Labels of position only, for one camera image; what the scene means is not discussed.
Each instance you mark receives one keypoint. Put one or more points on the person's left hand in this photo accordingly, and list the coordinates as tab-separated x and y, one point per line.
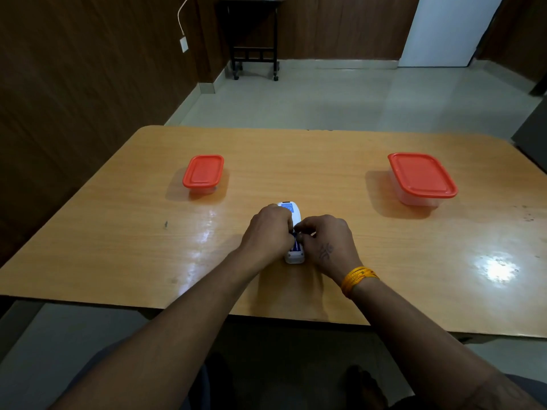
267	232

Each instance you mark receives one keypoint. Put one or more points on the person's right hand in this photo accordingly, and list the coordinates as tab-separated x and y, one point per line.
327	247

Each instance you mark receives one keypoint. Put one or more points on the person's right thumb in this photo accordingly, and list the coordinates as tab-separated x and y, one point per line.
304	245

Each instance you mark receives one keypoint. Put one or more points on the person's left fingers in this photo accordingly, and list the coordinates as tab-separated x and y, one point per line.
287	226

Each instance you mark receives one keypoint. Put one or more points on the white remote control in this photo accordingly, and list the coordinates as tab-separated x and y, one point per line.
294	234

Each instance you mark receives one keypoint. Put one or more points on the person's left forearm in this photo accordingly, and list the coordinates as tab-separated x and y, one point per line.
171	333

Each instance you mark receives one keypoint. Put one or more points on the person's right forearm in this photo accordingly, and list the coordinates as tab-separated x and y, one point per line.
431	345

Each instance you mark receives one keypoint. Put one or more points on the yellow thread wristband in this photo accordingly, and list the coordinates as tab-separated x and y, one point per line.
358	279

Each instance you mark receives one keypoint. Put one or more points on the small red-lidded plastic container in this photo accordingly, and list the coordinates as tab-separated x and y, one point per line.
203	172

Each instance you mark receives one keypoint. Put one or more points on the large red-lidded plastic container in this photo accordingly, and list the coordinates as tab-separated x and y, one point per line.
421	178

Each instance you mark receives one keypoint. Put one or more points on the person's right foot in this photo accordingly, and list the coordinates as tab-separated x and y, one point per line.
363	386

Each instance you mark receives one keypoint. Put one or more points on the black wheeled side table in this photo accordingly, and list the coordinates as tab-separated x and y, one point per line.
255	34

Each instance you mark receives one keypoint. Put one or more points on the white door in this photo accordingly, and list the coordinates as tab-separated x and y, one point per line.
448	29

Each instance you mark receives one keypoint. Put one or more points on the white wall socket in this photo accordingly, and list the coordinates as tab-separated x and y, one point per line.
184	44

